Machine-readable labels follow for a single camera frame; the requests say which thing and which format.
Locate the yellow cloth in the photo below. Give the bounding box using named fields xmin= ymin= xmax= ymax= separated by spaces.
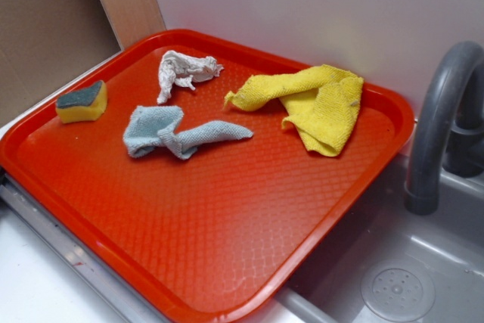
xmin=224 ymin=65 xmax=364 ymax=157

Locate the light blue cloth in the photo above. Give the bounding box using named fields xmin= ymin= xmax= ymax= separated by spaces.
xmin=123 ymin=106 xmax=253 ymax=160

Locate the white crumpled cloth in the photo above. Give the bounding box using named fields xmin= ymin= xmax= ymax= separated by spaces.
xmin=157 ymin=50 xmax=224 ymax=105

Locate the red plastic tray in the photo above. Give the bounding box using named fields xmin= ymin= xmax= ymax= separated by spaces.
xmin=1 ymin=30 xmax=414 ymax=322

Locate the yellow sponge with green pad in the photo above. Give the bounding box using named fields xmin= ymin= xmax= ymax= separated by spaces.
xmin=55 ymin=80 xmax=108 ymax=124

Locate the grey plastic sink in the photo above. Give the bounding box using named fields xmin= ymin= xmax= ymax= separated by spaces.
xmin=272 ymin=156 xmax=484 ymax=323

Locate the metal edge strip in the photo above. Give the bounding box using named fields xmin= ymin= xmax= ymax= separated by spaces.
xmin=1 ymin=172 xmax=167 ymax=322

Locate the grey plastic faucet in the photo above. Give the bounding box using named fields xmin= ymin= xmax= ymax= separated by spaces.
xmin=405 ymin=41 xmax=483 ymax=215

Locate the brown cardboard panel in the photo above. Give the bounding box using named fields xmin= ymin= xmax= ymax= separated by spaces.
xmin=1 ymin=0 xmax=119 ymax=125

